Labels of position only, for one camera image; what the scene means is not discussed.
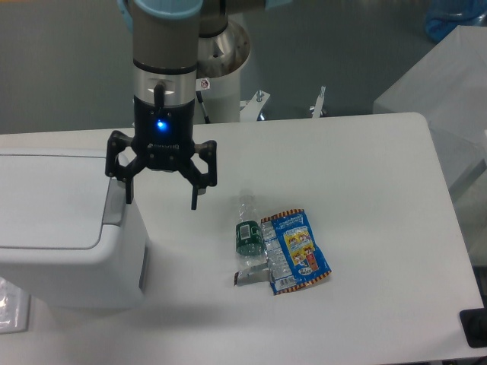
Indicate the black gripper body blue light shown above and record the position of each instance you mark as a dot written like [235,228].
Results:
[163,138]

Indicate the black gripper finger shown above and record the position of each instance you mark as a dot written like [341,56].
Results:
[116,144]
[207,152]

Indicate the white lidded trash can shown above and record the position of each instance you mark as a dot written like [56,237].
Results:
[68,236]

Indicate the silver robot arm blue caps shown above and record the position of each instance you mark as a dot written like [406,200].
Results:
[175,45]

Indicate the clear bottle green label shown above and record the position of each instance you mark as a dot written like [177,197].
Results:
[249,246]

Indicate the silver levelling foot bolt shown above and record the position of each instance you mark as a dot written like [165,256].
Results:
[318,110]

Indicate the small silver torn wrapper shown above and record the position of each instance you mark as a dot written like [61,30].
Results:
[252,275]

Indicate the blue snack bag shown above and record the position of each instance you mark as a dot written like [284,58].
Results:
[294,259]

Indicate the clear plastic tray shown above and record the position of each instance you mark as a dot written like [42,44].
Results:
[15,308]

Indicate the white side table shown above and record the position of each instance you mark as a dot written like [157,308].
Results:
[448,87]

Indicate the blue water jug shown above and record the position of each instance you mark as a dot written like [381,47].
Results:
[442,17]

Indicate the black device at table edge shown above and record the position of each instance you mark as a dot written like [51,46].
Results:
[474,326]

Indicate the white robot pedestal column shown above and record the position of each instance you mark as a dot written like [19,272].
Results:
[221,101]

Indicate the white pedestal base frame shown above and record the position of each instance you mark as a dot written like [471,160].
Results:
[252,110]

